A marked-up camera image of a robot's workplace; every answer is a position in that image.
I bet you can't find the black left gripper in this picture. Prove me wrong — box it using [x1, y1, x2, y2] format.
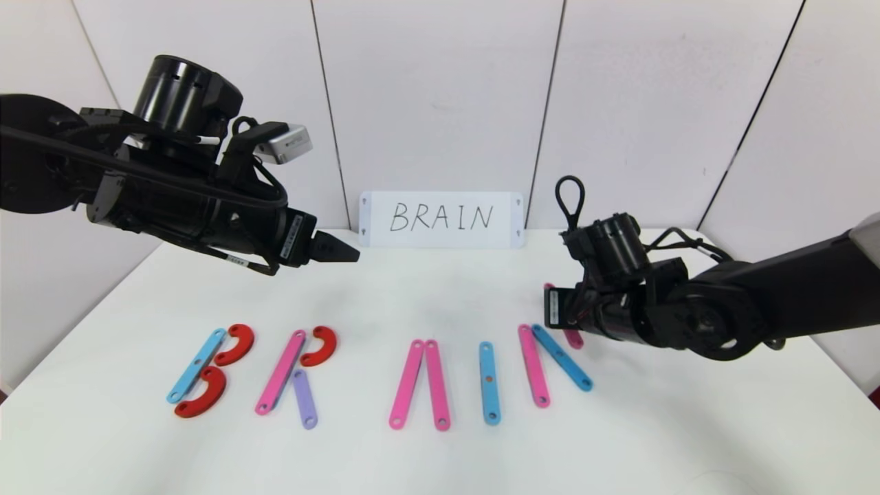
[221, 198, 360, 268]

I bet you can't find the small red curved piece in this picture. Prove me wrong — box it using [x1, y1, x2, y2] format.
[300, 326, 338, 367]

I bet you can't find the long light pink bar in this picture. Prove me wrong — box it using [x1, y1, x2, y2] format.
[388, 339, 426, 431]
[254, 329, 307, 416]

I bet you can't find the short purple bar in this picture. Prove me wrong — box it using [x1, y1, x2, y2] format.
[292, 370, 319, 430]

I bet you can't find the short pink bar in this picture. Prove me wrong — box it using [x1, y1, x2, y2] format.
[518, 324, 551, 409]

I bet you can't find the short blue bar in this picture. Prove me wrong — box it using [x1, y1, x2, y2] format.
[531, 324, 594, 393]

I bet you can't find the long deep pink bar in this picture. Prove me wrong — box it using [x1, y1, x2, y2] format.
[543, 282, 585, 350]
[423, 339, 452, 432]

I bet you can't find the white BRAIN sign card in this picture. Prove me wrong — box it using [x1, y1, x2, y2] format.
[359, 191, 525, 249]

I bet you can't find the large red curved piece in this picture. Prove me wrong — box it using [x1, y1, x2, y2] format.
[214, 324, 255, 366]
[174, 366, 227, 419]

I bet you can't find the long light blue bar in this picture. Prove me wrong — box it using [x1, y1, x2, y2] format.
[478, 341, 501, 426]
[167, 328, 228, 404]

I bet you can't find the thin black tagged cable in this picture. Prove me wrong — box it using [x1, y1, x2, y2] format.
[165, 237, 283, 277]

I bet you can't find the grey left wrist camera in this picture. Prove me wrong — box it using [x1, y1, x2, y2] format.
[256, 124, 314, 166]

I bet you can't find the black left camera bracket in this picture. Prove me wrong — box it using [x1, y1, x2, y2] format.
[220, 120, 286, 186]

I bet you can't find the looped black right arm cable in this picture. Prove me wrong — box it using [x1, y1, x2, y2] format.
[555, 176, 586, 238]

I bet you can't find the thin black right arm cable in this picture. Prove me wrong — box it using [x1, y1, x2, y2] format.
[646, 227, 735, 265]

